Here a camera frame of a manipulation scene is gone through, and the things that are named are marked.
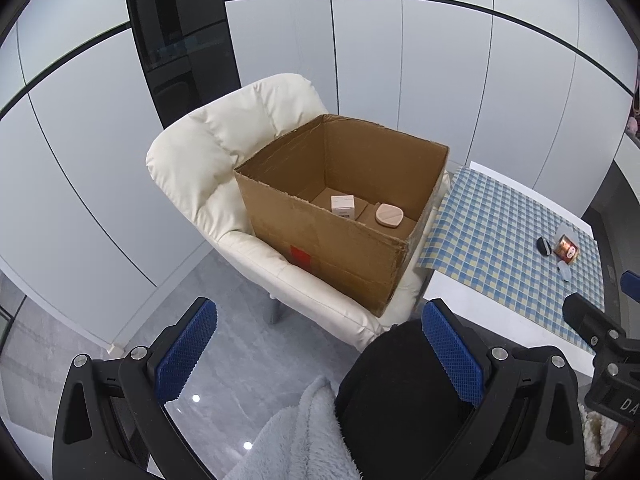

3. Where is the cream padded chair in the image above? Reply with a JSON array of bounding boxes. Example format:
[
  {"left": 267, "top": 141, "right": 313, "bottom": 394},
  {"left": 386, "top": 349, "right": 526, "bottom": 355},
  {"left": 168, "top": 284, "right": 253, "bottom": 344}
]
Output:
[{"left": 145, "top": 74, "right": 453, "bottom": 353}]

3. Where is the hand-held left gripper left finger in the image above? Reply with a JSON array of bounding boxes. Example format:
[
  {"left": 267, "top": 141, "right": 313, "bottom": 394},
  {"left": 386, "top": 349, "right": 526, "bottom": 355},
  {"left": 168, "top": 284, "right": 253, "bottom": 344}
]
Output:
[{"left": 52, "top": 297, "right": 218, "bottom": 480}]

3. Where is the blue yellow checkered tablecloth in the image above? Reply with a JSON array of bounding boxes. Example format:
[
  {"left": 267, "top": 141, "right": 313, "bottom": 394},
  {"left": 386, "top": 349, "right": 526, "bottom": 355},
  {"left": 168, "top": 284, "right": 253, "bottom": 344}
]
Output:
[{"left": 417, "top": 167, "right": 606, "bottom": 356}]

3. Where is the white fleece robe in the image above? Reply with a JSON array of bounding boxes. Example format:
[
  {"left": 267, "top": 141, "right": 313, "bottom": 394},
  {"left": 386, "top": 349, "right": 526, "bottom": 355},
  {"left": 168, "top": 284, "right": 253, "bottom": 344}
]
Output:
[{"left": 227, "top": 375, "right": 361, "bottom": 480}]

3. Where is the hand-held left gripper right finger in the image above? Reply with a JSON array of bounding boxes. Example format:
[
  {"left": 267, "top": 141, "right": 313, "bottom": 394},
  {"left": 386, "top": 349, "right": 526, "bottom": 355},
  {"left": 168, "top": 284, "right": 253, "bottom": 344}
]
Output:
[{"left": 421, "top": 298, "right": 586, "bottom": 480}]

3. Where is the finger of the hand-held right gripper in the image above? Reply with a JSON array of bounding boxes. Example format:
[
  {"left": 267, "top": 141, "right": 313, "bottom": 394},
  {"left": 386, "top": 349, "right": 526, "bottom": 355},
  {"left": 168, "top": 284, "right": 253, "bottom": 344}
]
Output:
[
  {"left": 620, "top": 270, "right": 640, "bottom": 306},
  {"left": 562, "top": 292, "right": 628, "bottom": 356}
]

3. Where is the person's leg in black pants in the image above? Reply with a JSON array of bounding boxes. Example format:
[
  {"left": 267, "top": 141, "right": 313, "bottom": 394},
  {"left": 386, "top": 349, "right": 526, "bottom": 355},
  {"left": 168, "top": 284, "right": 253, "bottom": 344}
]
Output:
[{"left": 334, "top": 320, "right": 483, "bottom": 480}]

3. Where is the pink rounded compact case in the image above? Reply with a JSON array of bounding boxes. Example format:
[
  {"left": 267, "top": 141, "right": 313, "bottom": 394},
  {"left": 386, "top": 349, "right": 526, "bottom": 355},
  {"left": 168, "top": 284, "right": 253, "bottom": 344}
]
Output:
[{"left": 375, "top": 203, "right": 405, "bottom": 227}]

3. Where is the brown cardboard box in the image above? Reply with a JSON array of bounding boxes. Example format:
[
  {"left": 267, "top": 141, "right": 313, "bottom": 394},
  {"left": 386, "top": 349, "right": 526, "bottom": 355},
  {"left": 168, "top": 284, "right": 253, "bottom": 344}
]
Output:
[{"left": 233, "top": 114, "right": 450, "bottom": 318}]

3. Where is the orange labelled tin can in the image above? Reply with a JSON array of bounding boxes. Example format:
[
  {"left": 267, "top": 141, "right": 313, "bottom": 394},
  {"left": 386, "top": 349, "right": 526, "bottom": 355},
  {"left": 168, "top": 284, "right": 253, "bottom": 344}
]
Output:
[{"left": 556, "top": 236, "right": 581, "bottom": 263}]

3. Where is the beige square carton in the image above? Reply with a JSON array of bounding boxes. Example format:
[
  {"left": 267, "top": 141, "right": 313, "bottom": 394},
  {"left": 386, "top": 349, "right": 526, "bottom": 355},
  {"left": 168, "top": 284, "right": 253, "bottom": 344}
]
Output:
[{"left": 330, "top": 195, "right": 357, "bottom": 221}]

